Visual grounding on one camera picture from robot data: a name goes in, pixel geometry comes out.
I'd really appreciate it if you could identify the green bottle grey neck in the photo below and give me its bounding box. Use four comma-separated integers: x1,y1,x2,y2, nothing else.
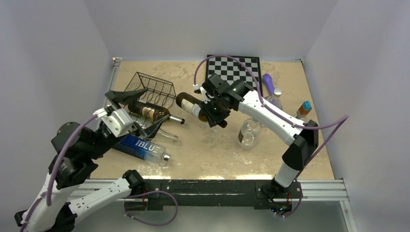
128,101,185,125

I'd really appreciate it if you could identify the blue square bottle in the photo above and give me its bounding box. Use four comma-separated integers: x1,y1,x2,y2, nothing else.
113,135,171,163

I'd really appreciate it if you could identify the clear wine bottle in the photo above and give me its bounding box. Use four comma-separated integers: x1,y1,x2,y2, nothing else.
131,116,179,143

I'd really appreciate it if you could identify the black wire wine rack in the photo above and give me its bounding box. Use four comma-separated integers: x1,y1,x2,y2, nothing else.
116,72,176,137

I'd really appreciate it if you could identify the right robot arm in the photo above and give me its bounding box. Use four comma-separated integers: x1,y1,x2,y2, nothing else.
193,74,319,197

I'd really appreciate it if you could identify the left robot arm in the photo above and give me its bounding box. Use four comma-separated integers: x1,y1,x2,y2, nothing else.
15,88,163,232

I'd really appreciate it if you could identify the black white chessboard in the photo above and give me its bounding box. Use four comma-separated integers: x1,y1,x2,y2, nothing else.
205,56,263,95

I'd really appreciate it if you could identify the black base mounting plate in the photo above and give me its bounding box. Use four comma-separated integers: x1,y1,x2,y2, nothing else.
124,179,303,212

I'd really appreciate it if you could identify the purple flashlight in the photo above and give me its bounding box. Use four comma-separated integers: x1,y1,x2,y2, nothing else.
262,73,275,95

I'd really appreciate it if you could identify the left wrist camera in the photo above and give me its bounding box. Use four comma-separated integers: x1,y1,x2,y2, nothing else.
93,107,135,138

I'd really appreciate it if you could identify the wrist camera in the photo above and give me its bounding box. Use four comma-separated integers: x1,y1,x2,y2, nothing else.
93,107,135,138
193,84,211,103

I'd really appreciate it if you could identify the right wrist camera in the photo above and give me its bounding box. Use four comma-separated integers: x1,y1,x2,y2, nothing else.
193,84,211,103

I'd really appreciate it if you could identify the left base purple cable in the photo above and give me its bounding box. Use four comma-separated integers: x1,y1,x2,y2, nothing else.
123,190,178,226

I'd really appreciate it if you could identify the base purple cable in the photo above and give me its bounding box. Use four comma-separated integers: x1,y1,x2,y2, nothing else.
123,190,178,226
272,179,304,219

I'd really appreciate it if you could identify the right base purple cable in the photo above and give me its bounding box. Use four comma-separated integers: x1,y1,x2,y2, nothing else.
272,179,304,219

